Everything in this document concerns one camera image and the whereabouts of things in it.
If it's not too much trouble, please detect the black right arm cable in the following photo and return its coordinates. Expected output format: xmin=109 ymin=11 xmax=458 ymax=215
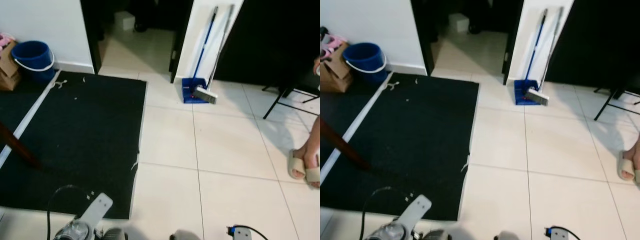
xmin=234 ymin=224 xmax=271 ymax=240
xmin=550 ymin=226 xmax=584 ymax=240

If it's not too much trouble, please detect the person's bare leg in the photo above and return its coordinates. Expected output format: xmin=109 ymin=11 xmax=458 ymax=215
xmin=294 ymin=117 xmax=321 ymax=173
xmin=624 ymin=136 xmax=640 ymax=172

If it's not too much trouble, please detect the large black floor mat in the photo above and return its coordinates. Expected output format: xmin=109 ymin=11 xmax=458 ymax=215
xmin=320 ymin=74 xmax=480 ymax=222
xmin=0 ymin=71 xmax=148 ymax=221

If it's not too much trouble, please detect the grey left robot leg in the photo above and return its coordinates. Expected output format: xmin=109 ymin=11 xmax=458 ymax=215
xmin=102 ymin=227 xmax=129 ymax=240
xmin=422 ymin=229 xmax=451 ymax=240

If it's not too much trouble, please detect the blue plastic bucket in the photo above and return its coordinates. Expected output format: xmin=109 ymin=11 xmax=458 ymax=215
xmin=11 ymin=41 xmax=56 ymax=84
xmin=342 ymin=42 xmax=388 ymax=85

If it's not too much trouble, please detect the small brown cardboard box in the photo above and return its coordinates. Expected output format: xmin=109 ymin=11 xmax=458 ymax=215
xmin=320 ymin=42 xmax=354 ymax=94
xmin=0 ymin=40 xmax=21 ymax=92

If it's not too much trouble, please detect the small white box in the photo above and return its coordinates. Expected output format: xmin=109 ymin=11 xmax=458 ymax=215
xmin=448 ymin=13 xmax=470 ymax=34
xmin=114 ymin=11 xmax=137 ymax=32

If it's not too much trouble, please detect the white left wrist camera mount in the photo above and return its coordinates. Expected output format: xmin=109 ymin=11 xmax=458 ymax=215
xmin=395 ymin=194 xmax=433 ymax=226
xmin=77 ymin=192 xmax=114 ymax=226

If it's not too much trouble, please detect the silver-handled broom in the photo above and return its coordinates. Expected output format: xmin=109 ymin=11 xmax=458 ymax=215
xmin=525 ymin=7 xmax=565 ymax=106
xmin=194 ymin=5 xmax=235 ymax=105

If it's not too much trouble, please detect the blue long-handled dustpan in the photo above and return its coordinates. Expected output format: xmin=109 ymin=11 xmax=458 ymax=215
xmin=181 ymin=6 xmax=219 ymax=104
xmin=514 ymin=9 xmax=549 ymax=106

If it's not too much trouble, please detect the beige sandal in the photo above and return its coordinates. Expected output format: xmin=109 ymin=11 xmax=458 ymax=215
xmin=617 ymin=150 xmax=640 ymax=186
xmin=287 ymin=149 xmax=321 ymax=189

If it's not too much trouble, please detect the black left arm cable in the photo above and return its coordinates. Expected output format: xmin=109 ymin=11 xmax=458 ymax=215
xmin=46 ymin=184 xmax=92 ymax=237
xmin=360 ymin=186 xmax=402 ymax=237

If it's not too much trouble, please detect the black door frame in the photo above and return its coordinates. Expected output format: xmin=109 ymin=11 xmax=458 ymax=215
xmin=411 ymin=0 xmax=525 ymax=86
xmin=80 ymin=0 xmax=195 ymax=84

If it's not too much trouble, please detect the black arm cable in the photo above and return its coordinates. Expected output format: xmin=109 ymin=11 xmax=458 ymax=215
xmin=550 ymin=226 xmax=584 ymax=240
xmin=46 ymin=184 xmax=92 ymax=237
xmin=234 ymin=224 xmax=271 ymax=240
xmin=360 ymin=186 xmax=402 ymax=237

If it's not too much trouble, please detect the black metal chair frame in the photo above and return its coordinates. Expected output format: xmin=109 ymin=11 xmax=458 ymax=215
xmin=594 ymin=85 xmax=640 ymax=121
xmin=263 ymin=82 xmax=321 ymax=120

